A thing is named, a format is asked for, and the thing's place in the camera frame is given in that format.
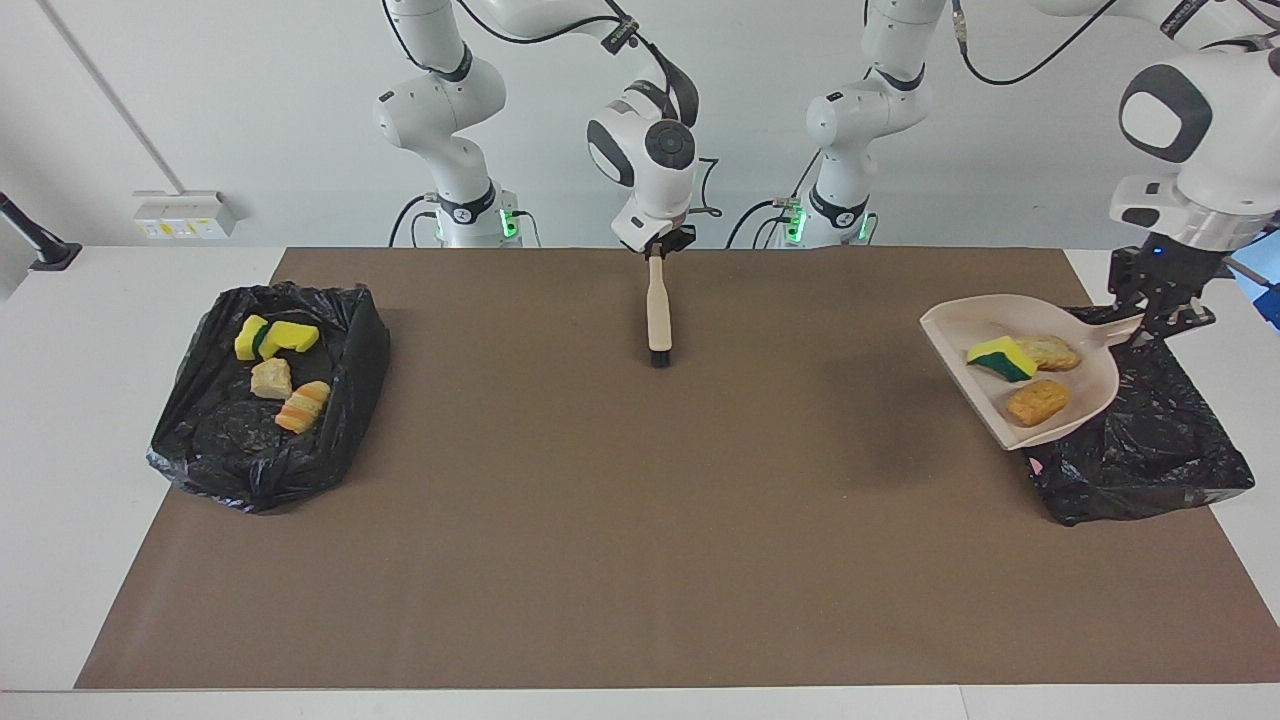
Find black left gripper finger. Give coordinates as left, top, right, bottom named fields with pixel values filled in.
left=1107, top=248, right=1151, bottom=323
left=1145, top=290, right=1219, bottom=346

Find beige brush black bristles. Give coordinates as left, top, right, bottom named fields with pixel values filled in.
left=645, top=250, right=676, bottom=368

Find pale beige food chunk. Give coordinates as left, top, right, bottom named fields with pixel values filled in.
left=1015, top=335, right=1083, bottom=373

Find brown croquette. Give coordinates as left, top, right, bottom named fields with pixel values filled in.
left=1005, top=379, right=1072, bottom=428

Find yellow sponge wedge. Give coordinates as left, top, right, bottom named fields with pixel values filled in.
left=966, top=335, right=1039, bottom=383

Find beige plastic dustpan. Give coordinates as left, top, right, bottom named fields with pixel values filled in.
left=919, top=294, right=1146, bottom=452

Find yellow notched sponge piece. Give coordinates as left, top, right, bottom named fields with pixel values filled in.
left=258, top=320, right=321, bottom=359

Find orange striped bread piece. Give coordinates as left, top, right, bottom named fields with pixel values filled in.
left=275, top=380, right=332, bottom=435

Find pale bread crust chunk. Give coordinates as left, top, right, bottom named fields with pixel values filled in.
left=250, top=358, right=293, bottom=401

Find black bag-lined bin pink spot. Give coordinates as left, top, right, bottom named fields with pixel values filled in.
left=1025, top=304, right=1256, bottom=527

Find brown paper table mat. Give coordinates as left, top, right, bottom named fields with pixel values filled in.
left=75, top=248, right=1280, bottom=689

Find black left arm base cable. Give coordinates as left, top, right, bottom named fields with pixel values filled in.
left=725, top=160, right=809, bottom=248

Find black arm base cable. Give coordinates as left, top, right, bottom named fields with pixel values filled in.
left=725, top=160, right=809, bottom=248
left=388, top=193, right=543, bottom=248

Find black right arm base cable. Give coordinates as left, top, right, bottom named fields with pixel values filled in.
left=388, top=193, right=543, bottom=248

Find white wall outlet box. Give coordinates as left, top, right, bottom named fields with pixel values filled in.
left=133, top=190, right=241, bottom=239

